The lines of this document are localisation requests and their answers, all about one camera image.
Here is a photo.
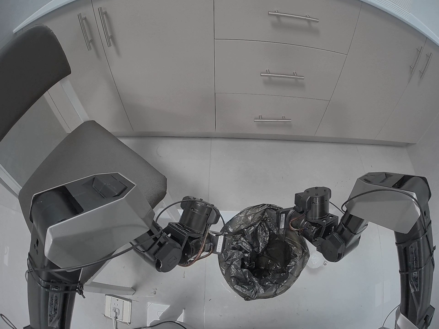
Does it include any black cable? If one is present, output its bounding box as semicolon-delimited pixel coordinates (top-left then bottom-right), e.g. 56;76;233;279
383;305;401;329
26;200;213;299
132;321;187;329
342;189;433;321

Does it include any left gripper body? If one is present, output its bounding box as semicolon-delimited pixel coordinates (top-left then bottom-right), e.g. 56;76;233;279
202;233;226;257

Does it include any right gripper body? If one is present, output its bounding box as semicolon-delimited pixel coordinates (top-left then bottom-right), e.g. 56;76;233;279
278;208;304;235

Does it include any beige cabinet with drawers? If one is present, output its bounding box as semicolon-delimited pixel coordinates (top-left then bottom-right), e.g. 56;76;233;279
13;0;439;146

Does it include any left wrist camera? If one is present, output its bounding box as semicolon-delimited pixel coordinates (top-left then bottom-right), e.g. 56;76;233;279
207;211;225;234

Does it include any black plastic bag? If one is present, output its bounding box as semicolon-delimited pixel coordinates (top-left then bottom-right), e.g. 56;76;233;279
218;203;311;301

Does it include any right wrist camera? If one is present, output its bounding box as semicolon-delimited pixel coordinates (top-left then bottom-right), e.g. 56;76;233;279
294;191;311;213

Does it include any grey padded chair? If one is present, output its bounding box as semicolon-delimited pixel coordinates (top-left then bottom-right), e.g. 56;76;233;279
0;24;189;295

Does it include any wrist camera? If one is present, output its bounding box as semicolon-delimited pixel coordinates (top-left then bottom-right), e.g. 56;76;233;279
294;191;311;213
207;211;225;234

